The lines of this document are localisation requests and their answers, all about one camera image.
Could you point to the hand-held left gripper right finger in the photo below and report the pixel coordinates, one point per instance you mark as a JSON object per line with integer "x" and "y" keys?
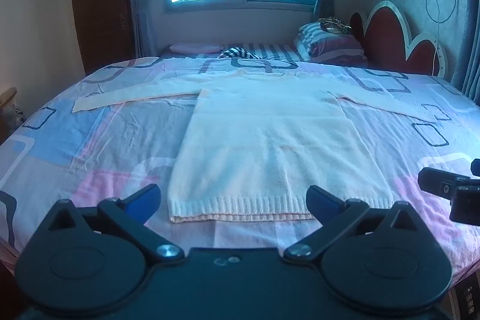
{"x": 320, "y": 202}

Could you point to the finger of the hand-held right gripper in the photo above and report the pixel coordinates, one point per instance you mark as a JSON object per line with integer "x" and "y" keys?
{"x": 476, "y": 167}
{"x": 435, "y": 182}

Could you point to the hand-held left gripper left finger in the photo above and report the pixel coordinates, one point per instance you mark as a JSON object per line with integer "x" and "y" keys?
{"x": 144, "y": 200}

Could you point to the patterned pink blue bedsheet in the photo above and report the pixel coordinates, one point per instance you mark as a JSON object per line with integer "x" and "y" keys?
{"x": 93, "y": 155}

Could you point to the red white headboard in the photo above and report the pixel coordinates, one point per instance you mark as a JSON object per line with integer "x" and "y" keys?
{"x": 386, "y": 31}

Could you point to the striped mattress sheet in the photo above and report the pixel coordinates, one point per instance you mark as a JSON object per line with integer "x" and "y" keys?
{"x": 273, "y": 50}

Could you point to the striped pillow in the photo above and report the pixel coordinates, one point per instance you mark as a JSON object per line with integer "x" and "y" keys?
{"x": 330, "y": 42}

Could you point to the pink pillow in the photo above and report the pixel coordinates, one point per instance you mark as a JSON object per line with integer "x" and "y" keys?
{"x": 193, "y": 47}

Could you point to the striped folded garment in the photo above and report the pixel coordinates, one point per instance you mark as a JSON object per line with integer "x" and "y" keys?
{"x": 236, "y": 53}

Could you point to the wooden cabinet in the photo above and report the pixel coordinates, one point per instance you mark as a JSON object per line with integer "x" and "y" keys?
{"x": 7, "y": 95}

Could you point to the gold patterned cloth on pillow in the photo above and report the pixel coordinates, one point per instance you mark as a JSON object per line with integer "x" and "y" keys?
{"x": 333, "y": 24}

